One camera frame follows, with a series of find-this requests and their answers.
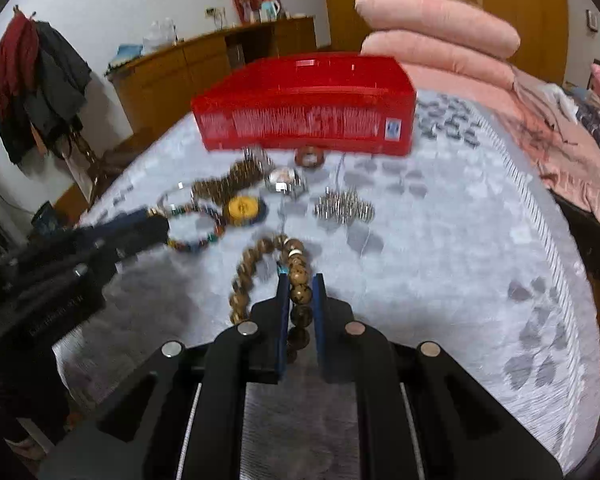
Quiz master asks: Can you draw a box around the multicoloured bead bracelet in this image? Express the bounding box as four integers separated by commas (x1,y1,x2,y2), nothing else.
147,205,226,253

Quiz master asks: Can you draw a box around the pink bedspread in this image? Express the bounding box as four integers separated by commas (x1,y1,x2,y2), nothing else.
400,60,600,241

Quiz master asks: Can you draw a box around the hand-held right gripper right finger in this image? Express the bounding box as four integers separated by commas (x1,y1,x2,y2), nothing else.
314,274,563,480

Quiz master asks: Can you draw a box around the wooden coat rack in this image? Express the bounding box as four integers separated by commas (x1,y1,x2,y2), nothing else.
55,125,116,196

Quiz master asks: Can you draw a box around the silver bangle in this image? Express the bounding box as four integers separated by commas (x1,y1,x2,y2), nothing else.
156,183,197,217
265,167,308,196

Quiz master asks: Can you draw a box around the red plastic box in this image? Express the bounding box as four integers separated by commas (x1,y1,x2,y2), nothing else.
191,52,417,157

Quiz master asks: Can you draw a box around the pink folded quilt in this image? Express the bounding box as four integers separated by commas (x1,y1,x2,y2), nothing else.
361,31,521,92
355,0,522,61

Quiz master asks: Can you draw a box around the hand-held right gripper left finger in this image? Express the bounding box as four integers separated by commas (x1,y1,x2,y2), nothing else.
37,276,291,480

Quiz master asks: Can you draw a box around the wooden sideboard cabinet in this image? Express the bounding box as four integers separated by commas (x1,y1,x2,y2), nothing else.
105,16,317,136

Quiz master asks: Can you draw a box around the clear plastic bag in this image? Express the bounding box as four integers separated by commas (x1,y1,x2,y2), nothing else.
142,19,178,51

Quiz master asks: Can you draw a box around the light blue cloth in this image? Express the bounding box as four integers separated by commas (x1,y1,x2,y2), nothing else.
107,44,143,68

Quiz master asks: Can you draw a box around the silver bead chain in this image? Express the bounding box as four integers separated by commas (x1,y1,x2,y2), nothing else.
314,152,377,228

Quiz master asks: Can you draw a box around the white patterned tablecloth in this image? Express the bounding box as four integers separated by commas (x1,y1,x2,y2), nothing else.
55,87,600,466

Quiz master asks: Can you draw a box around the wooden wardrobe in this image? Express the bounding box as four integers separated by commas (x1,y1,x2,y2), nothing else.
320,0,568,86

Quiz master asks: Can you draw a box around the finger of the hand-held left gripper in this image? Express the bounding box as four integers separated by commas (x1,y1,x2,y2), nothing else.
77,211,156,243
95,219,171,273

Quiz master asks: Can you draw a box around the red hanging garment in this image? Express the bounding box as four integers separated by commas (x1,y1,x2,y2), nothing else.
0,7,38,136

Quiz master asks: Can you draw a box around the brown ring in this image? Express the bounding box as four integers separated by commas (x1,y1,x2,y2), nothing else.
295,146,326,168

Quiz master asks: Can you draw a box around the large brown bead bracelet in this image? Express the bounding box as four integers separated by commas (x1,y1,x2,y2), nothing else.
228,234,315,366

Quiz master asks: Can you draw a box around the small dark bead necklace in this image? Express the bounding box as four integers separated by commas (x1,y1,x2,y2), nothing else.
191,157,276,206

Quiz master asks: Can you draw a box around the gold pendant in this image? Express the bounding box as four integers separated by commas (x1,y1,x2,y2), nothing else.
227,196,267,226

